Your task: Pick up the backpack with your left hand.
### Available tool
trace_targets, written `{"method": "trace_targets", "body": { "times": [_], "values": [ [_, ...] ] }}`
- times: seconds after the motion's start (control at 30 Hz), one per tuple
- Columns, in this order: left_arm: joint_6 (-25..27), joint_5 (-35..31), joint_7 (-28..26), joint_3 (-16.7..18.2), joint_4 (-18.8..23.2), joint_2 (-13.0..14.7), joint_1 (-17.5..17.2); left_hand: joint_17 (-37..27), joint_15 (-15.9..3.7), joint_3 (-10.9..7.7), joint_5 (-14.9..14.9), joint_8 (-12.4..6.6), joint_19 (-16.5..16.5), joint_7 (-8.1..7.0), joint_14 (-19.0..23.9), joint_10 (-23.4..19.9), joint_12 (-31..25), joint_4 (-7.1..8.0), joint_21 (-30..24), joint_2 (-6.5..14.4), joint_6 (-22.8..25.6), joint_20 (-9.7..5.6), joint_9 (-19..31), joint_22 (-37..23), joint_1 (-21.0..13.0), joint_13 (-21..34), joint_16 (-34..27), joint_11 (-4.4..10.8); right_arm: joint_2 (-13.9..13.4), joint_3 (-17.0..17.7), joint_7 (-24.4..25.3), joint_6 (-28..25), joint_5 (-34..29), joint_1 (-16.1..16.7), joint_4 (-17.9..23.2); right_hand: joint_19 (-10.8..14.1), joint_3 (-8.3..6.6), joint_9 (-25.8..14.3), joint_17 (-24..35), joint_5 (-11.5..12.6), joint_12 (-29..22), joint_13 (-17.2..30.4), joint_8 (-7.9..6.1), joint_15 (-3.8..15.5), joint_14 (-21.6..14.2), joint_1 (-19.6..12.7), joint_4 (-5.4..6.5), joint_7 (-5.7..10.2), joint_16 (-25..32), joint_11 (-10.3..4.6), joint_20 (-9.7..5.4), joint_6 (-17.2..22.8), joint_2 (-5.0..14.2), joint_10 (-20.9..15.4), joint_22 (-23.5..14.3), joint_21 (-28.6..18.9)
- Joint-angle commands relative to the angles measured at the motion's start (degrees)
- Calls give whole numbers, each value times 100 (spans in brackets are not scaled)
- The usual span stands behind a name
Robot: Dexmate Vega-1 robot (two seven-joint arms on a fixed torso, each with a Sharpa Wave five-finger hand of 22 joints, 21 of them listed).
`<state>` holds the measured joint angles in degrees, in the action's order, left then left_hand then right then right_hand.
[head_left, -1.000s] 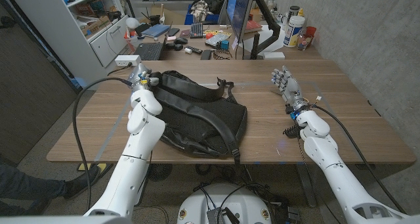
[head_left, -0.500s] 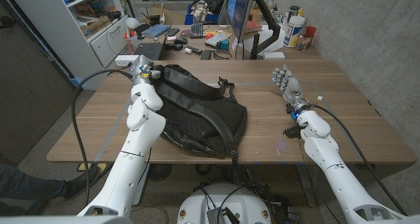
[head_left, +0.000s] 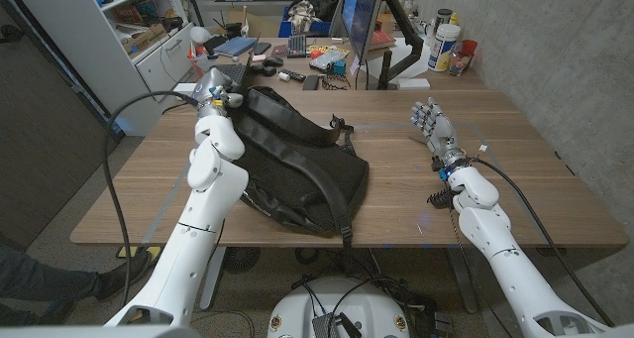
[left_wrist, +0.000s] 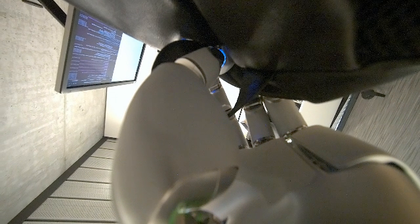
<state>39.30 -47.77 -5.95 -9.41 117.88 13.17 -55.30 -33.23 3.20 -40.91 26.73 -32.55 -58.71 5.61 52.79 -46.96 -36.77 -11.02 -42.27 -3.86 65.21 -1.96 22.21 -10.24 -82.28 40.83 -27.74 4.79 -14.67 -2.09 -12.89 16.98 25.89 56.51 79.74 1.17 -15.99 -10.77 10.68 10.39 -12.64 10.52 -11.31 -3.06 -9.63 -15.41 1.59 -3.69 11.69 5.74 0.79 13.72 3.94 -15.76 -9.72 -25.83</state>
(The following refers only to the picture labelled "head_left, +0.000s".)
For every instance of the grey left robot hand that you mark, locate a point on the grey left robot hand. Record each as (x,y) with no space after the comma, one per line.
(210,87)

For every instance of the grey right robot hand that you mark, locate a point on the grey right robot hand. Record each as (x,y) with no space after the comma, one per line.
(443,132)

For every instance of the black backpack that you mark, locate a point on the black backpack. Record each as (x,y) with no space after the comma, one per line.
(307,184)

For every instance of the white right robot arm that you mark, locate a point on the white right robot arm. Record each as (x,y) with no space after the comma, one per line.
(515,273)

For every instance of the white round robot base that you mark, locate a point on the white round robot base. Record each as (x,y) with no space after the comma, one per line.
(347,303)

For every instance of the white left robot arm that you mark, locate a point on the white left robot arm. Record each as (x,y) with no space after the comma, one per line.
(193,249)

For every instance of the white power strip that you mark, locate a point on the white power strip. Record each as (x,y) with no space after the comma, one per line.
(183,88)

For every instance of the blue notebook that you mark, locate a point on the blue notebook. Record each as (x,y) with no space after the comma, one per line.
(235,45)

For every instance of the small white box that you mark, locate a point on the small white box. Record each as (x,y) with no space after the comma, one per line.
(413,83)

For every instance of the black computer mouse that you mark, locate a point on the black computer mouse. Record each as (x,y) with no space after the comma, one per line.
(273,61)

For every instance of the glass jar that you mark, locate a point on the glass jar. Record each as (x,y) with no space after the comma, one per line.
(456,64)

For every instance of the black remote control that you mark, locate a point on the black remote control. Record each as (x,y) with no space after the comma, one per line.
(293,75)

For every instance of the white wipes canister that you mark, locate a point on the white wipes canister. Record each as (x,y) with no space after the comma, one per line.
(442,48)

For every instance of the red cup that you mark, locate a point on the red cup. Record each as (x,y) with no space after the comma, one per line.
(469,48)

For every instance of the blue storage bin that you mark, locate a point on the blue storage bin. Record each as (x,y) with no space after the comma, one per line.
(285,28)

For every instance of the black keypad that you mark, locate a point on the black keypad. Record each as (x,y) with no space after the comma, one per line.
(296,45)

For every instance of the black phone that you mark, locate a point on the black phone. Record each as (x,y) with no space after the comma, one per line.
(311,82)

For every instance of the red book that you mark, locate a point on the red book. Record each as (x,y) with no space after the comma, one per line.
(382,39)

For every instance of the white shelf cabinet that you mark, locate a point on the white shelf cabinet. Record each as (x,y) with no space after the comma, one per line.
(99,55)

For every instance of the dark lidded bottle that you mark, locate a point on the dark lidded bottle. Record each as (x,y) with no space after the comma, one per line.
(442,16)

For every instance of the white compact keyboard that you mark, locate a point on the white compact keyboard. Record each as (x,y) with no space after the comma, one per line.
(327,59)

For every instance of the small blue cube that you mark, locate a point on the small blue cube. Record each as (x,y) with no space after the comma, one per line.
(339,68)

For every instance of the computer monitor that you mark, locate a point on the computer monitor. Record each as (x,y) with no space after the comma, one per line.
(361,16)

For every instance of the grey table leg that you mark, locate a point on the grey table leg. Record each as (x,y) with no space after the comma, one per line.
(213,278)
(463,283)

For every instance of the black floor fan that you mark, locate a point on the black floor fan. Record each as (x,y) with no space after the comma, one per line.
(241,259)

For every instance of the yellow floor tape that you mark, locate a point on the yellow floor tape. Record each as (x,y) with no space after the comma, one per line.
(126,252)

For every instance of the person's dark trouser leg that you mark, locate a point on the person's dark trouser leg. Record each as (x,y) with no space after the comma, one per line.
(34,283)

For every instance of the white robot torso edge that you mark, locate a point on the white robot torso edge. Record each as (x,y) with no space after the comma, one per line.
(99,332)

